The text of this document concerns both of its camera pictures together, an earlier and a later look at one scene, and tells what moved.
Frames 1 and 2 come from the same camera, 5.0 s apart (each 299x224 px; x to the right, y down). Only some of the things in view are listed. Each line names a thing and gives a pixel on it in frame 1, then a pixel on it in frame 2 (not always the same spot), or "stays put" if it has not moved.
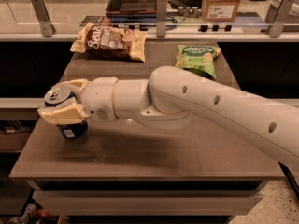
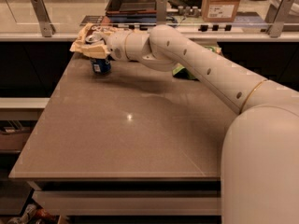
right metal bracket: x=276 y=14 stays put
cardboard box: x=220 y=3 stays put
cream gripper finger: x=76 y=86 → x=106 y=30
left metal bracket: x=48 y=28 stays put
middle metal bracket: x=162 y=16 stays put
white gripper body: x=99 y=97 → x=116 y=45
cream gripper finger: x=66 y=113 → x=97 y=51
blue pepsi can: x=57 y=96 → x=101 y=66
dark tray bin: x=134 y=6 stays put
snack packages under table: x=34 y=215 stays put
